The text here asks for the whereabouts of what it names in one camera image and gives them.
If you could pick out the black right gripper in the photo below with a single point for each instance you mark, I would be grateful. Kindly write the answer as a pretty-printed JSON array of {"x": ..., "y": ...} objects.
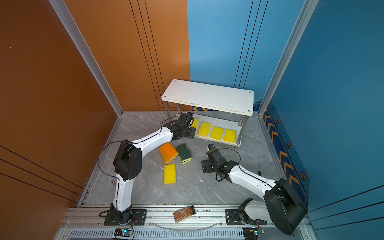
[{"x": 205, "y": 166}]

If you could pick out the orange scrub sponge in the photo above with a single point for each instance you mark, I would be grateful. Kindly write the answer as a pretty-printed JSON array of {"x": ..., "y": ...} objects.
[
  {"x": 169, "y": 150},
  {"x": 166, "y": 159}
]

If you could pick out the right green circuit board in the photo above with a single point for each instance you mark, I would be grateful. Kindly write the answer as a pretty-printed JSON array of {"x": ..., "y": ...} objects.
[{"x": 252, "y": 233}]

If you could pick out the top orange scrub sponge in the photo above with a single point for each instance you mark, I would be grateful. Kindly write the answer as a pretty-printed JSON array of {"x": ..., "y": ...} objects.
[{"x": 169, "y": 150}]

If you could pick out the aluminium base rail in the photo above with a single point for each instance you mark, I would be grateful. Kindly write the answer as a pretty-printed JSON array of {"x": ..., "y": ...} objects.
[{"x": 156, "y": 222}]

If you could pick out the white two-tier metal shelf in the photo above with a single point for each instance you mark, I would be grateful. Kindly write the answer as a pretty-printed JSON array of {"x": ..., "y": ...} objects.
[{"x": 212, "y": 97}]

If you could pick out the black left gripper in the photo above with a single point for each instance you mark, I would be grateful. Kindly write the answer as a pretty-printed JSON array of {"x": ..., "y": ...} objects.
[{"x": 192, "y": 132}]

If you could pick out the left green circuit board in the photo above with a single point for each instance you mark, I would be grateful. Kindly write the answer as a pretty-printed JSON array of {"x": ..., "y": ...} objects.
[{"x": 124, "y": 233}]

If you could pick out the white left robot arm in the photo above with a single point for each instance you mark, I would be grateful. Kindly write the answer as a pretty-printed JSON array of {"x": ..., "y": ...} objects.
[{"x": 128, "y": 165}]

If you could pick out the large yellow coarse sponge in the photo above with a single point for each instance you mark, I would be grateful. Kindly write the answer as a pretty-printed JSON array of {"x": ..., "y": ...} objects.
[{"x": 204, "y": 129}]

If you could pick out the green circuit board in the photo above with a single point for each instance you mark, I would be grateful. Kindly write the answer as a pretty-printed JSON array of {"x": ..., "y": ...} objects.
[
  {"x": 124, "y": 233},
  {"x": 252, "y": 233}
]

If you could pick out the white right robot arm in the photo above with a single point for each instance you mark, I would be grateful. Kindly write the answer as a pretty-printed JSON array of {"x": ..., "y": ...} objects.
[{"x": 282, "y": 205}]

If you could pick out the brown spice jar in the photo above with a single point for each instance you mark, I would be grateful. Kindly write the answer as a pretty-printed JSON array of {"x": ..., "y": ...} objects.
[{"x": 184, "y": 213}]

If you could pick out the yellow foam sponge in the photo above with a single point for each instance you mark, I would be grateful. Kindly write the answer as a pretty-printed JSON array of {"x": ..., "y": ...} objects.
[
  {"x": 230, "y": 136},
  {"x": 216, "y": 133}
]

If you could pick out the aluminium corner post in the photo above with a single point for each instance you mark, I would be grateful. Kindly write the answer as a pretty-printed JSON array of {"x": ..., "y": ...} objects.
[
  {"x": 295, "y": 36},
  {"x": 76, "y": 36}
]

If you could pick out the middle orange scrub sponge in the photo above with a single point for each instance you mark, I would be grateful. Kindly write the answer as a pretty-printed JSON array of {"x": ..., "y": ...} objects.
[{"x": 166, "y": 159}]

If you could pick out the black screwdriver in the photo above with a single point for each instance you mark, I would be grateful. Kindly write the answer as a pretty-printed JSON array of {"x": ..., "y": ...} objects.
[{"x": 259, "y": 169}]

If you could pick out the aluminium corner post right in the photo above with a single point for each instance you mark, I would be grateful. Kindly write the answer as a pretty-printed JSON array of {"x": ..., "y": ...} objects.
[{"x": 295, "y": 36}]

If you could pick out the aluminium corner post left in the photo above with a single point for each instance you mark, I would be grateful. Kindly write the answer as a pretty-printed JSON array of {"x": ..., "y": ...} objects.
[{"x": 76, "y": 36}]

